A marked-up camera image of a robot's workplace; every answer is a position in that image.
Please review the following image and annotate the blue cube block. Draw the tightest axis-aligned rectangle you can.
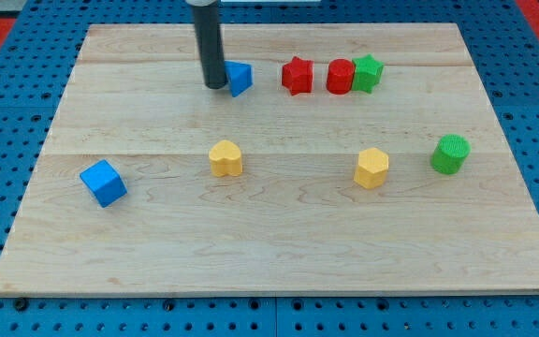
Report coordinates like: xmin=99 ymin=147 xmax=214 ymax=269
xmin=80 ymin=160 xmax=127 ymax=208

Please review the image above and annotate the green cylinder block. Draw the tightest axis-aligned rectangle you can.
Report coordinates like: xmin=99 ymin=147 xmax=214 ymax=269
xmin=430 ymin=134 xmax=472 ymax=175

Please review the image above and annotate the red star block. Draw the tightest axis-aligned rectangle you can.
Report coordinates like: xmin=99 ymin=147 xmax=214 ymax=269
xmin=282 ymin=56 xmax=313 ymax=95

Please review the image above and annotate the green star block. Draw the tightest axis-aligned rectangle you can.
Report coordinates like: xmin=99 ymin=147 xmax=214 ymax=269
xmin=352 ymin=54 xmax=384 ymax=94

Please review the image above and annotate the red cylinder block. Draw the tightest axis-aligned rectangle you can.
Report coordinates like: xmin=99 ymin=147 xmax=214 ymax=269
xmin=327 ymin=58 xmax=355 ymax=95

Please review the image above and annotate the blue triangle block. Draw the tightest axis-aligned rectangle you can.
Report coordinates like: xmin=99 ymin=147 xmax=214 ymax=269
xmin=225 ymin=61 xmax=253 ymax=97

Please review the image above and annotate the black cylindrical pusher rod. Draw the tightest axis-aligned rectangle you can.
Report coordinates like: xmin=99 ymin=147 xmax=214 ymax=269
xmin=186 ymin=0 xmax=227 ymax=90

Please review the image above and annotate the yellow hexagon block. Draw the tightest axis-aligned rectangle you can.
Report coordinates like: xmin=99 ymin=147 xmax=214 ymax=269
xmin=354 ymin=148 xmax=389 ymax=189

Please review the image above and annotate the wooden board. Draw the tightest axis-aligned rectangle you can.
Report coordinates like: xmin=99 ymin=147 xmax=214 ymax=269
xmin=0 ymin=23 xmax=539 ymax=298

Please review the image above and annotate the yellow heart block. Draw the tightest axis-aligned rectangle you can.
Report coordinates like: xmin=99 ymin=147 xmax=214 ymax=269
xmin=209 ymin=139 xmax=243 ymax=177

